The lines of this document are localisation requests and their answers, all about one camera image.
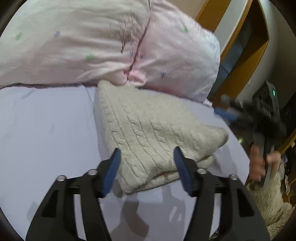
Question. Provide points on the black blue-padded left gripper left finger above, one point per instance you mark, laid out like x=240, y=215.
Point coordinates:
x=55, y=216

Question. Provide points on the wooden bed frame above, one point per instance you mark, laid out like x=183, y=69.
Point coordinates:
x=242, y=31

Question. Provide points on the lavender bed sheet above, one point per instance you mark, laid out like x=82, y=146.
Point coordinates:
x=47, y=132

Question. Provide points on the pink floral pillow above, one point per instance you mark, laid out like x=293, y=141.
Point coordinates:
x=176, y=54
x=67, y=42

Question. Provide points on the person's right hand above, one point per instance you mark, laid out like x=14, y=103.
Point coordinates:
x=257, y=164

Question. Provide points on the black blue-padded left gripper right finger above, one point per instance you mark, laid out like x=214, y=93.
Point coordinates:
x=240, y=218

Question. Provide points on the cream fluffy sleeve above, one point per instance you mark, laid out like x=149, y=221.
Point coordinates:
x=270, y=203

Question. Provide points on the beige cable-knit sweater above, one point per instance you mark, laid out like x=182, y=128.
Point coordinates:
x=147, y=126

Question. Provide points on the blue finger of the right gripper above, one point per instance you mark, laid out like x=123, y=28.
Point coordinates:
x=227, y=116

